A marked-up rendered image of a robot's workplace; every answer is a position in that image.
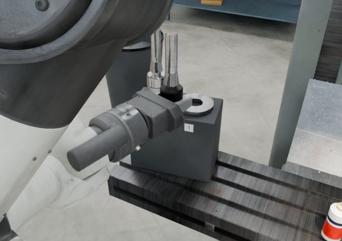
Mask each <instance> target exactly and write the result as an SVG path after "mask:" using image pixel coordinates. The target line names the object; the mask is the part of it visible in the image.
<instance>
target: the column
mask: <svg viewBox="0 0 342 241"><path fill-rule="evenodd" d="M310 78H311V79H316V80H319V81H324V82H327V81H328V82H329V83H333V84H338V85H342V0H302V2H301V7H300V12H299V17H298V22H297V27H296V32H295V37H294V42H293V47H292V52H291V57H290V62H289V66H288V71H287V76H286V82H285V85H284V90H283V95H282V100H281V105H280V109H279V114H278V119H277V125H276V129H275V134H274V139H273V144H272V149H271V154H270V159H269V164H268V166H270V167H273V168H277V169H280V170H281V168H282V166H283V165H284V164H286V162H287V158H288V155H289V151H290V148H291V144H292V141H293V137H294V134H295V130H296V127H297V123H298V120H299V116H300V112H301V109H302V105H303V101H304V98H305V94H306V90H307V86H308V83H309V79H310Z"/></svg>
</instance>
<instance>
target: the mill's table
mask: <svg viewBox="0 0 342 241"><path fill-rule="evenodd" d="M119 163H120V164H119V165H114V167H113V168H112V169H111V170H110V171H109V172H110V176H109V179H108V180H107V183H108V190H109V195H111V196H113V197H116V198H118V199H121V200H123V201H125V202H128V203H130V204H133V205H135V206H137V207H140V208H142V209H145V210H147V211H150V212H152V213H154V214H157V215H159V216H161V217H164V218H166V219H169V220H171V221H174V222H176V223H178V224H181V225H183V226H186V227H188V228H190V229H193V230H195V231H198V232H200V233H203V234H205V235H207V236H210V237H212V238H215V239H217V240H220V241H327V240H326V239H324V238H323V236H322V233H321V232H322V228H323V226H324V223H325V220H326V217H327V214H328V211H329V209H330V206H331V205H332V204H333V203H341V202H342V189H341V188H337V187H335V186H331V185H328V184H325V183H322V182H319V181H315V180H312V179H309V178H306V177H302V176H299V175H296V174H293V173H290V172H286V171H283V170H280V169H277V168H273V167H270V166H267V165H263V164H260V163H257V162H254V161H251V160H248V159H245V158H241V157H238V156H235V155H232V154H228V153H225V152H222V151H218V156H217V159H216V163H215V166H214V169H213V173H212V176H211V179H210V182H205V181H200V180H196V179H191V178H186V177H182V176H177V175H172V174H167V173H163V172H158V171H153V170H149V169H144V168H139V167H135V166H132V165H131V156H130V154H129V155H128V156H126V157H125V158H123V159H122V160H120V161H119Z"/></svg>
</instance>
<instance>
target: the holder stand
mask: <svg viewBox="0 0 342 241"><path fill-rule="evenodd" d="M188 96H190V97H192V106H191V107H190V108H188V109H187V110H186V111H184V112H183V114H184V127H182V128H181V127H179V128H178V129H176V130H174V131H172V132H168V131H166V132H164V133H163V134H161V135H160V136H158V137H156V138H155V139H150V138H148V141H147V143H146V144H145V145H143V146H141V148H140V150H138V151H136V150H135V151H134V152H132V153H131V154H130V156H131V165H132V166H135V167H139V168H144V169H149V170H153V171H158V172H163V173H167V174H172V175H177V176H182V177H186V178H191V179H196V180H200V181H205V182H210V179H211V176H212V173H213V169H214V166H215V163H216V159H217V156H218V149H219V138H220V128H221V117H222V107H223V99H220V98H214V97H209V96H207V95H204V94H200V93H190V94H188V93H183V99H184V98H186V97H188Z"/></svg>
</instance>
